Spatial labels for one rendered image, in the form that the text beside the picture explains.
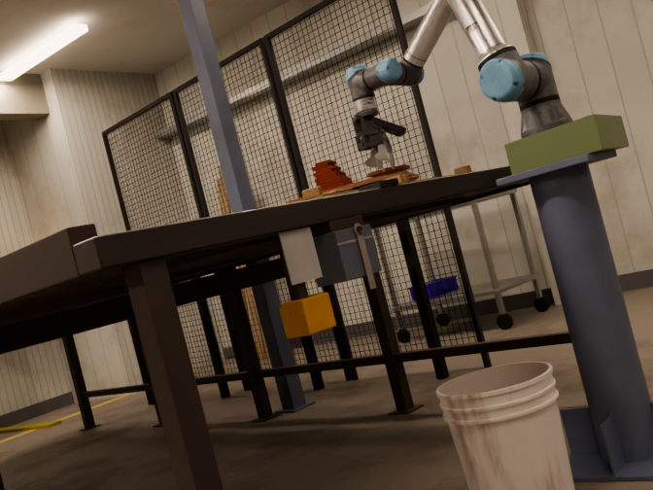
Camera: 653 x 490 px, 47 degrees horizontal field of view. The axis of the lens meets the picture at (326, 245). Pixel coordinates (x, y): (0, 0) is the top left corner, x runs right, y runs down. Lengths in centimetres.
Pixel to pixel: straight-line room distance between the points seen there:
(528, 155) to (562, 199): 16
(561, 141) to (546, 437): 80
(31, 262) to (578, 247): 143
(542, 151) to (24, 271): 138
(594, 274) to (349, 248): 77
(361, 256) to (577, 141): 71
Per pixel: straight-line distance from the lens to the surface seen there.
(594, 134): 216
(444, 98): 633
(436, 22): 249
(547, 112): 226
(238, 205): 426
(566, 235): 223
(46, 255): 157
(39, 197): 798
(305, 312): 166
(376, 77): 245
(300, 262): 171
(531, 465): 194
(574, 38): 595
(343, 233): 178
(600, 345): 226
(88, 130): 770
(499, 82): 216
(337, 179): 330
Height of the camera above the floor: 77
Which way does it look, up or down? 1 degrees up
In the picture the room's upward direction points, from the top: 14 degrees counter-clockwise
